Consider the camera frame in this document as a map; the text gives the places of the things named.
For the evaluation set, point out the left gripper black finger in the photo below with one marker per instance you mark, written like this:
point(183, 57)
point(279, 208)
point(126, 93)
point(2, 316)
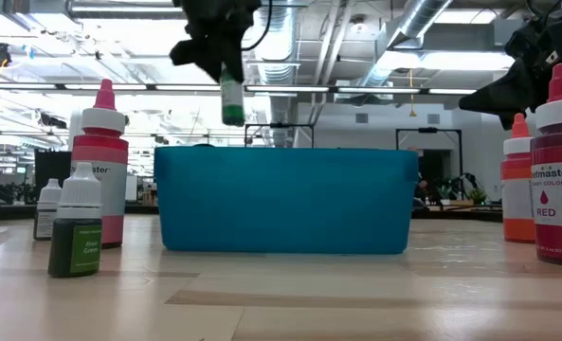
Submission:
point(230, 59)
point(193, 53)

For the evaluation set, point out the large orange food coloring bottle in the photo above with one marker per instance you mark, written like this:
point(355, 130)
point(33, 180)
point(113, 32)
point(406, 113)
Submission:
point(517, 199)

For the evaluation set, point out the large red food coloring bottle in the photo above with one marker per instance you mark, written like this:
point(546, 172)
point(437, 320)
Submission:
point(560, 199)

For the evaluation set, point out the large pink food coloring bottle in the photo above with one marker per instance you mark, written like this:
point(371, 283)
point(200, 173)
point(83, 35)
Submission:
point(103, 142)

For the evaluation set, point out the small black food coloring bottle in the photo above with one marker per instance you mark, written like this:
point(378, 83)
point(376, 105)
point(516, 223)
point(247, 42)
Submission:
point(47, 213)

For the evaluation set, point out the small green food coloring bottle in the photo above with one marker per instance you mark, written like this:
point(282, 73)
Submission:
point(74, 246)

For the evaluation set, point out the ceiling light strip row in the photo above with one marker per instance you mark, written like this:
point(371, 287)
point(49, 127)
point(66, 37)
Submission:
point(285, 88)

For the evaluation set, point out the bright ceiling light panel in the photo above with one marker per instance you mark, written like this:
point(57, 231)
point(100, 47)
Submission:
point(451, 60)

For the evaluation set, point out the green potted plant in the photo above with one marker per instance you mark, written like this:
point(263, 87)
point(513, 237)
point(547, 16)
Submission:
point(445, 190)
point(477, 195)

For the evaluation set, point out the person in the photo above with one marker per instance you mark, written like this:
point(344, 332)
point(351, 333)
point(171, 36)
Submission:
point(422, 189)

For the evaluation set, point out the round ceiling fixture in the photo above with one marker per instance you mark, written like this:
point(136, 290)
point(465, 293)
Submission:
point(358, 26)

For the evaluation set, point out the blue plastic bin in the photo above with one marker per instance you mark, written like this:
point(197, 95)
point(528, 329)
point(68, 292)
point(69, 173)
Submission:
point(285, 199)

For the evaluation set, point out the black display panel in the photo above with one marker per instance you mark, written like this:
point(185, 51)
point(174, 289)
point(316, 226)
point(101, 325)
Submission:
point(53, 170)

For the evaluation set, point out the silver ventilation duct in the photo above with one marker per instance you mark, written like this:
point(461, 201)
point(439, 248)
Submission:
point(420, 16)
point(280, 66)

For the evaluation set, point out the grey wall vent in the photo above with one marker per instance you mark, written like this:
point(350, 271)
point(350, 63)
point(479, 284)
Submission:
point(433, 118)
point(361, 118)

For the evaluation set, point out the black metal frame stand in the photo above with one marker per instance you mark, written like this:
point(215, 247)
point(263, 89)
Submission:
point(427, 130)
point(280, 125)

